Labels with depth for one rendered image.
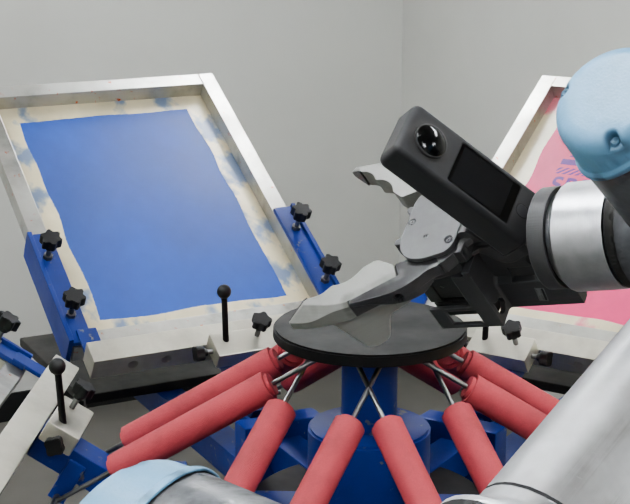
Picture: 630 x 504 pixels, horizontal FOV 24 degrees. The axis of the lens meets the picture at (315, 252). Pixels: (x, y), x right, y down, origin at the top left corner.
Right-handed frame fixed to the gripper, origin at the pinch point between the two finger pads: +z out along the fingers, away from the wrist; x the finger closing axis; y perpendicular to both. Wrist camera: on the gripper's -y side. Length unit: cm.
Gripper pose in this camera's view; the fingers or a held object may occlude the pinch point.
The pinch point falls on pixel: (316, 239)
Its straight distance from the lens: 110.3
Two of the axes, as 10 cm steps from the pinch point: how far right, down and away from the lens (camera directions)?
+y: 4.9, 6.4, 6.0
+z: -8.1, 0.7, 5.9
